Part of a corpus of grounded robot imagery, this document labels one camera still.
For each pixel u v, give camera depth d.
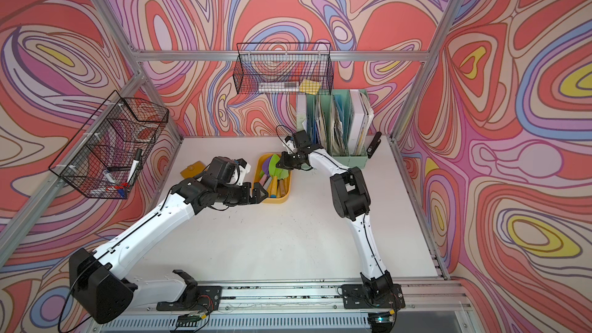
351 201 0.62
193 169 1.06
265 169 1.01
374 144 1.18
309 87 0.91
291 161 0.91
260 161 1.04
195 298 0.71
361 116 0.94
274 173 0.99
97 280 0.38
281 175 0.99
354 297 0.72
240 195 0.67
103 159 0.73
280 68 1.01
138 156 0.69
